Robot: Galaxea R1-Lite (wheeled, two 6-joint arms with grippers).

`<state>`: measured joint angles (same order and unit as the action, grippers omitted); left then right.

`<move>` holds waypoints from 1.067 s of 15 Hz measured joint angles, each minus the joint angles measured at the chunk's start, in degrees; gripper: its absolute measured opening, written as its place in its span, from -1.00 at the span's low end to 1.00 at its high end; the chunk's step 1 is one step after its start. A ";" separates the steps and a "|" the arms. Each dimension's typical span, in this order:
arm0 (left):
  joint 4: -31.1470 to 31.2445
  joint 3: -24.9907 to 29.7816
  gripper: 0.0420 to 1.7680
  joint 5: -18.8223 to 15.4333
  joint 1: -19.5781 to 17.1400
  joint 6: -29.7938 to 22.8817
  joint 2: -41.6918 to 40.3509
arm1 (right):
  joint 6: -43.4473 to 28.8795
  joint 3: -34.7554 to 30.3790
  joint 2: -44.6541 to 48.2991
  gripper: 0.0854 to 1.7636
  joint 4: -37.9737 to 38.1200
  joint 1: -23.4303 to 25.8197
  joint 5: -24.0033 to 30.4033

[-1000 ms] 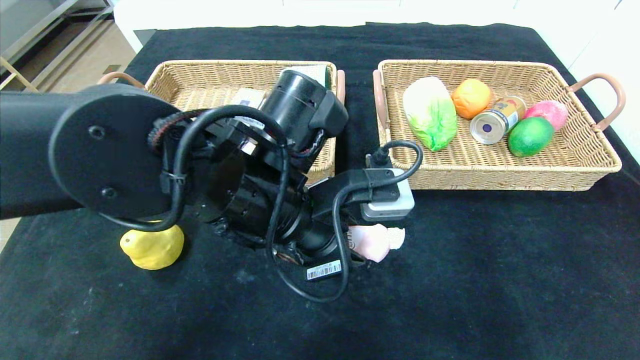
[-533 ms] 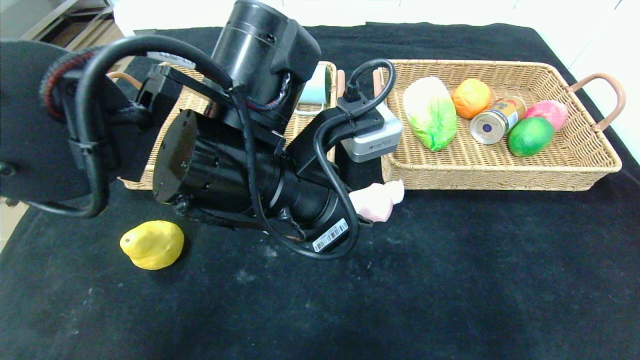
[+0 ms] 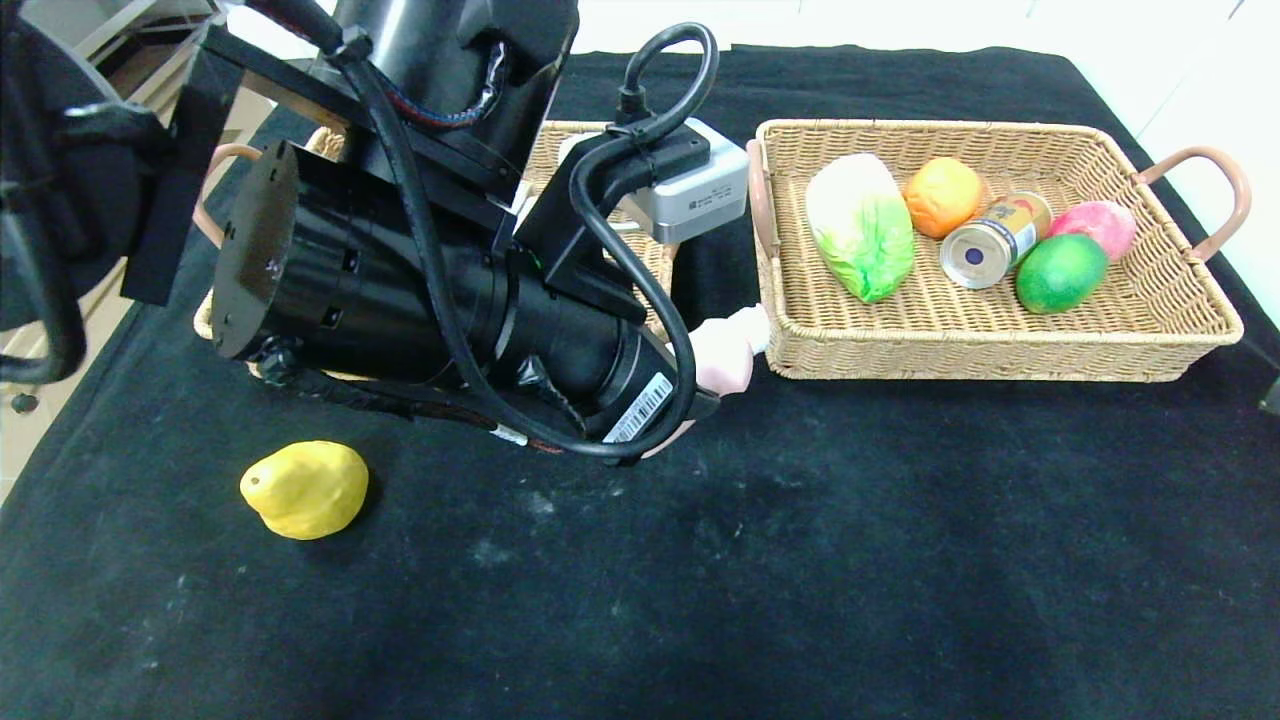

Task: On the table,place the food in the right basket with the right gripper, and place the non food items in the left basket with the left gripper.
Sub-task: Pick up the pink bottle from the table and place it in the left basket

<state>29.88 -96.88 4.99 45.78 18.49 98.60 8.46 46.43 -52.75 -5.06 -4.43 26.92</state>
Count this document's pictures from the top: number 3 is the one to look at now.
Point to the green round fruit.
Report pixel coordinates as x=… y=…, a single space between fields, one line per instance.
x=1060 y=275

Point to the red pink peach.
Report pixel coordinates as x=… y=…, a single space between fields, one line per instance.
x=1100 y=225

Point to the white green napa cabbage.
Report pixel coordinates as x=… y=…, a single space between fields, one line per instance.
x=860 y=230

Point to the grey metal shelf frame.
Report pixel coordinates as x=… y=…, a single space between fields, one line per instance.
x=130 y=20

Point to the orange fruit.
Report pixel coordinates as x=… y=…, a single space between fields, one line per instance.
x=942 y=195

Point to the white table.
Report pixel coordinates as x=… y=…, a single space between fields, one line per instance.
x=800 y=25

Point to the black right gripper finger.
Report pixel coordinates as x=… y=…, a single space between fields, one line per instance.
x=1272 y=397

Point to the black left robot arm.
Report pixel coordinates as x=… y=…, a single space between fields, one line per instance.
x=330 y=270

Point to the pink bottle white cap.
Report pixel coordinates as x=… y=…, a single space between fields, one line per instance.
x=725 y=355

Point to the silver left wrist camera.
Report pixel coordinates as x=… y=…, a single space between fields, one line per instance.
x=700 y=195

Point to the yellow pear fruit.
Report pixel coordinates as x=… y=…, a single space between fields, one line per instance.
x=305 y=490

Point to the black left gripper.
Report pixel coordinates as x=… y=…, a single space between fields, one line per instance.
x=645 y=412

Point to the gold drink can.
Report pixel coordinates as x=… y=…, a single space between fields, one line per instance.
x=995 y=245

